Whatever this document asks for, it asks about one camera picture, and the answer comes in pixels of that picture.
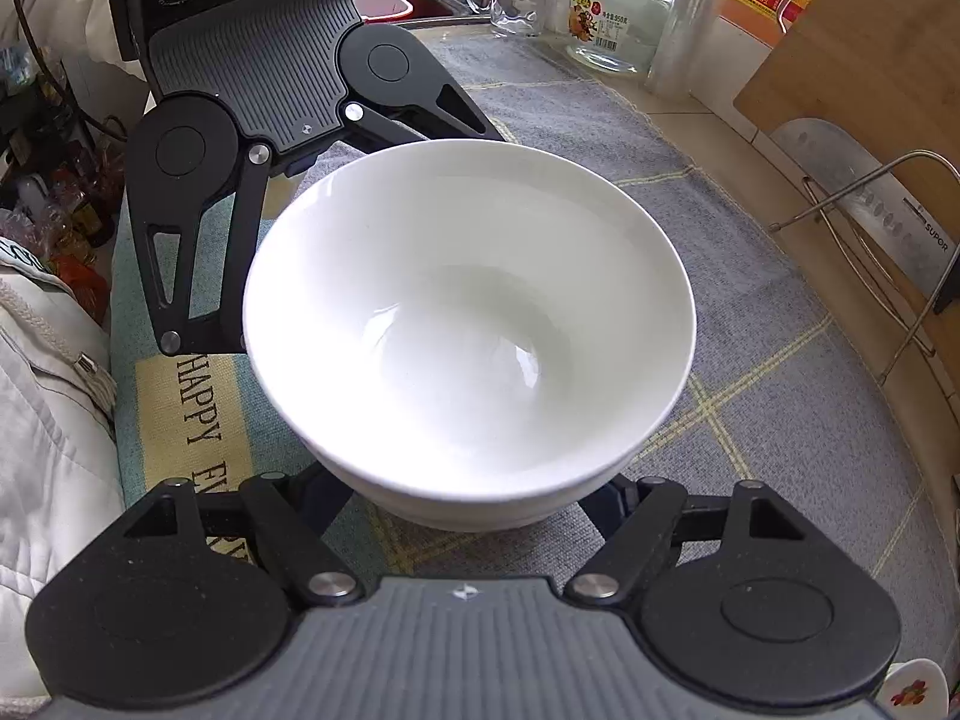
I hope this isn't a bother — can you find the red plastic basin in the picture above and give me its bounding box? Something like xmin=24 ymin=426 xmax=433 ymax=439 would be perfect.
xmin=352 ymin=0 xmax=470 ymax=23

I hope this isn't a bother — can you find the white floral bowl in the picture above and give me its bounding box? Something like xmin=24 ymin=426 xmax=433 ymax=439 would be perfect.
xmin=241 ymin=138 xmax=698 ymax=500
xmin=296 ymin=420 xmax=642 ymax=535

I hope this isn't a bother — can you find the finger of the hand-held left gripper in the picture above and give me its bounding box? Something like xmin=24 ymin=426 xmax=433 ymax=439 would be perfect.
xmin=339 ymin=58 xmax=506 ymax=149
xmin=126 ymin=142 xmax=272 ymax=357

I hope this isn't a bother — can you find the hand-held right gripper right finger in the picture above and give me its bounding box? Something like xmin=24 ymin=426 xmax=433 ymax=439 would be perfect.
xmin=564 ymin=474 xmax=809 ymax=605

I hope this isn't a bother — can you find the white jacket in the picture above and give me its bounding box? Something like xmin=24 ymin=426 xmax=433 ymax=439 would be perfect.
xmin=0 ymin=236 xmax=127 ymax=702

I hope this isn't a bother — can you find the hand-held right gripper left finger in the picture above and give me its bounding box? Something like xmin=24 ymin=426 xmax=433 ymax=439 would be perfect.
xmin=124 ymin=463 xmax=362 ymax=610

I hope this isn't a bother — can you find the red plastic bag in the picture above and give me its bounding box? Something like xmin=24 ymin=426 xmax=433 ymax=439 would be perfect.
xmin=45 ymin=251 xmax=110 ymax=320

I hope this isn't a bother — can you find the tall stack of plastic cups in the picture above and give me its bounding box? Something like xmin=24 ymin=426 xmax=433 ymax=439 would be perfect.
xmin=646 ymin=0 xmax=743 ymax=96

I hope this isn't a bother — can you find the black-handled kitchen knife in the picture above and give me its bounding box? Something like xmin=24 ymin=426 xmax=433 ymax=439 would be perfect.
xmin=769 ymin=116 xmax=960 ymax=316

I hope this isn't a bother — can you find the white fruit-print plate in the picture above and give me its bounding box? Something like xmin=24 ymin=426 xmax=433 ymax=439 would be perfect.
xmin=879 ymin=658 xmax=952 ymax=720

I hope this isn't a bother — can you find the bamboo cutting board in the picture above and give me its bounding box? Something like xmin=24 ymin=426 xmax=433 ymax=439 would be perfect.
xmin=733 ymin=0 xmax=960 ymax=395

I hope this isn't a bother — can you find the grey checked tablecloth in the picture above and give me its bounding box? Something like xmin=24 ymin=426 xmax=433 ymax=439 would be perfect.
xmin=109 ymin=34 xmax=960 ymax=698

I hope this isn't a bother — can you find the labelled glass jar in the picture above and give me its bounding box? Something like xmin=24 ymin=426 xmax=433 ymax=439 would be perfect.
xmin=566 ymin=0 xmax=681 ymax=76

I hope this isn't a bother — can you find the metal wire rack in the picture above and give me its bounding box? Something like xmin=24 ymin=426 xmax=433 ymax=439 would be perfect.
xmin=767 ymin=150 xmax=960 ymax=385

